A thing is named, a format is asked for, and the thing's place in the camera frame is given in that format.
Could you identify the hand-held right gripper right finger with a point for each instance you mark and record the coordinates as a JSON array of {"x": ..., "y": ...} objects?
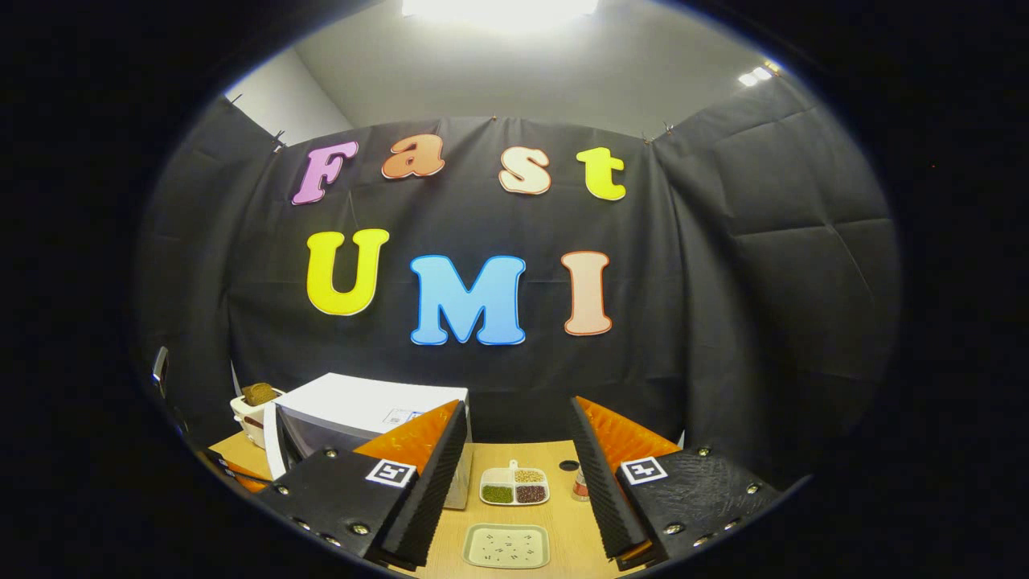
[{"x": 603, "y": 498}]

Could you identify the clear plastic bottle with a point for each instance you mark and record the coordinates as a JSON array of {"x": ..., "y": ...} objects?
[{"x": 580, "y": 486}]

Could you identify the white toaster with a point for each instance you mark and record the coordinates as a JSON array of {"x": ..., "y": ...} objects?
[{"x": 251, "y": 426}]

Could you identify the white microwave oven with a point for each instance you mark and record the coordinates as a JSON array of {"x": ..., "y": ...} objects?
[{"x": 346, "y": 406}]

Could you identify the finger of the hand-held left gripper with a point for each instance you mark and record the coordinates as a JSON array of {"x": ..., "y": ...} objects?
[{"x": 245, "y": 478}]

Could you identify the large ceiling light panel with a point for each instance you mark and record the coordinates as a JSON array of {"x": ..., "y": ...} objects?
[{"x": 498, "y": 8}]

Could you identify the small ceiling light panel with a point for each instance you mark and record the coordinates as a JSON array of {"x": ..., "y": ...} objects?
[{"x": 756, "y": 75}]

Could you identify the white divided bean dish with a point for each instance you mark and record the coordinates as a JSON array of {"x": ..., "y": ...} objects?
[{"x": 514, "y": 486}]

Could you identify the pale green rectangular plate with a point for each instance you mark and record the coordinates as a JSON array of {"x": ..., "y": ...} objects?
[{"x": 506, "y": 547}]

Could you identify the brown bread slice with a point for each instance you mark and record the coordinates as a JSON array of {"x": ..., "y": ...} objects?
[{"x": 259, "y": 394}]

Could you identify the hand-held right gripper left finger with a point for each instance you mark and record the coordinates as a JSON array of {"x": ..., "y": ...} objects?
[{"x": 430, "y": 498}]

